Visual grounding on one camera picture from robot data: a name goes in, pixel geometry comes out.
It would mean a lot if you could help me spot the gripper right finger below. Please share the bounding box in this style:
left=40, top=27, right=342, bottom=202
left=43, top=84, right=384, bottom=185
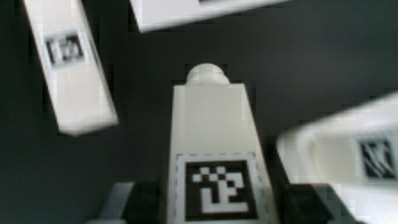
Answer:
left=281, top=184, right=359, bottom=224

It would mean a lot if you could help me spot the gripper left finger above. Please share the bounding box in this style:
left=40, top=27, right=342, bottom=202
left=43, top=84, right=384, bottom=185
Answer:
left=88, top=182, right=162, bottom=224

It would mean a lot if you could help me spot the white desk leg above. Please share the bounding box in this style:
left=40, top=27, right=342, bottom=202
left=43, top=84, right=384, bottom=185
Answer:
left=166, top=63, right=281, bottom=224
left=24, top=0, right=120, bottom=136

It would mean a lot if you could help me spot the white desk tabletop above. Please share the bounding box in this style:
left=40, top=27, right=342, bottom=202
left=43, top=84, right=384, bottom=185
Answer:
left=278, top=91, right=398, bottom=224

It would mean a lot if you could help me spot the fiducial marker sheet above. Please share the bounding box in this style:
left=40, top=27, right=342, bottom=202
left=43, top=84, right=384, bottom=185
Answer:
left=130, top=0, right=288, bottom=33

